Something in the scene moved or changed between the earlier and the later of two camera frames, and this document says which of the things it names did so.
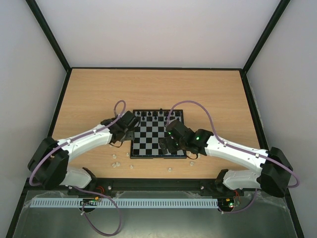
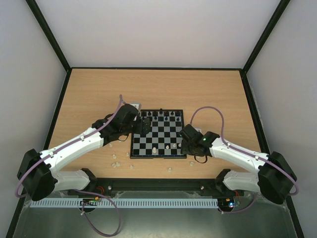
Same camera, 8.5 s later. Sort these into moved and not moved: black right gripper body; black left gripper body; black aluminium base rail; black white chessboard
Moved: black left gripper body; black right gripper body
Not moved: black aluminium base rail; black white chessboard
